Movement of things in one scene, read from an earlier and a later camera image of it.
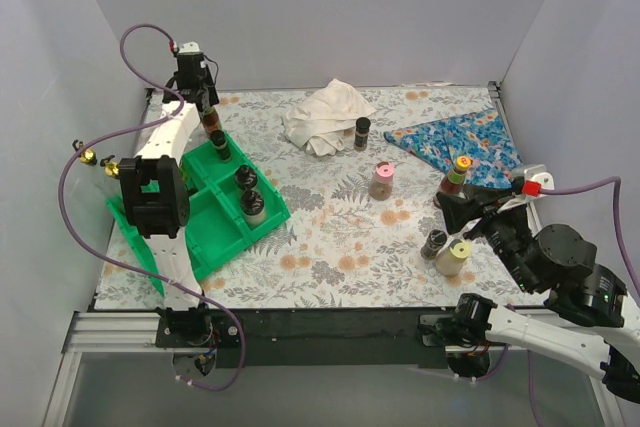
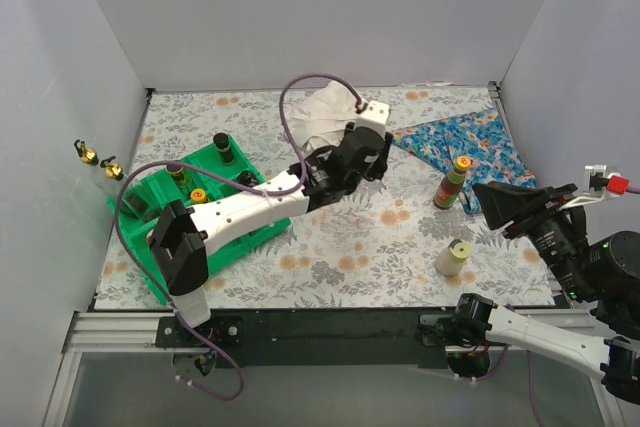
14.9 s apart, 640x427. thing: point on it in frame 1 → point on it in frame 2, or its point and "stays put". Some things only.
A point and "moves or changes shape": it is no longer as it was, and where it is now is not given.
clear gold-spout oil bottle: x=111 y=179 stays put
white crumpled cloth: x=317 y=122 stays put
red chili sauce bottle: x=210 y=121 → x=198 y=195
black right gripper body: x=485 y=214 → x=522 y=215
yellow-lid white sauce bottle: x=451 y=258 stays put
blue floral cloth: x=480 y=137 stays put
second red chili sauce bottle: x=453 y=182 stays put
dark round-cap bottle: x=436 y=238 moves or changes shape
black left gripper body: x=198 y=95 → x=379 y=158
